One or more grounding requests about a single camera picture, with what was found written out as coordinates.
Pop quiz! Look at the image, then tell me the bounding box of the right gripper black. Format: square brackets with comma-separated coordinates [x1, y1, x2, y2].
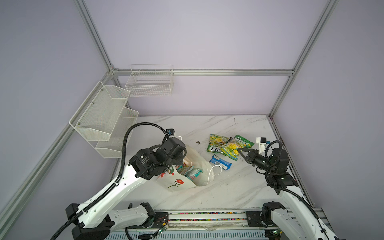
[237, 148, 276, 174]

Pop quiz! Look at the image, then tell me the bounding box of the teal snack packet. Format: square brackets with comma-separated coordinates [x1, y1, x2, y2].
[185, 169, 203, 182]
[175, 163, 193, 176]

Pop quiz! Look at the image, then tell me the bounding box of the green snack packet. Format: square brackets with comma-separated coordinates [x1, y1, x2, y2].
[220, 135, 255, 161]

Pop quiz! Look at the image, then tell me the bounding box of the white floral paper bag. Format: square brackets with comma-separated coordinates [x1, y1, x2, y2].
[156, 145, 224, 192]

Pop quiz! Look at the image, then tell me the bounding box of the teal snack packet top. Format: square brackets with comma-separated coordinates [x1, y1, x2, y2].
[185, 169, 203, 182]

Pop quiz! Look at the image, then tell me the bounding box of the blue snack packet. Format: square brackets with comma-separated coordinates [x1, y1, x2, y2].
[210, 154, 232, 171]

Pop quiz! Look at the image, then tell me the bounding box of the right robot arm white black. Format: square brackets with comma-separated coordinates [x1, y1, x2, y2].
[238, 146, 338, 240]

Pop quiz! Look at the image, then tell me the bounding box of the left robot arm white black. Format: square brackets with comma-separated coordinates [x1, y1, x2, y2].
[66, 137, 187, 240]

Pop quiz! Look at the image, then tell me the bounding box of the yellow-green snack packet back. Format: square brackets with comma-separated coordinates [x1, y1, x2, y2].
[207, 134, 231, 154]

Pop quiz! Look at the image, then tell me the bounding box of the lower white mesh shelf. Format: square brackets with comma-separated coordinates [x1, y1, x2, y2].
[95, 108, 139, 159]

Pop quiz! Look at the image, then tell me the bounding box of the white mesh shelf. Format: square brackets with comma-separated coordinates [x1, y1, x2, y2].
[69, 82, 130, 142]
[95, 108, 139, 159]

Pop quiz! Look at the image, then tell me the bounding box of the upper white mesh shelf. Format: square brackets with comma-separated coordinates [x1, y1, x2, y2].
[69, 82, 130, 142]

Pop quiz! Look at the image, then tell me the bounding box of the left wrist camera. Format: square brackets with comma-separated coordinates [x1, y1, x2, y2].
[166, 129, 175, 136]

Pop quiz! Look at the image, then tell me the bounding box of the white wire basket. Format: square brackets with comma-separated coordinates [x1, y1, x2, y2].
[126, 65, 174, 97]

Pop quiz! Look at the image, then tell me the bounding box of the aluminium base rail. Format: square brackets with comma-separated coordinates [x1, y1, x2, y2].
[79, 207, 337, 240]

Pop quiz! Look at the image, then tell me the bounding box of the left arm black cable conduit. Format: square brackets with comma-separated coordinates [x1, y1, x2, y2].
[50, 121, 167, 240]

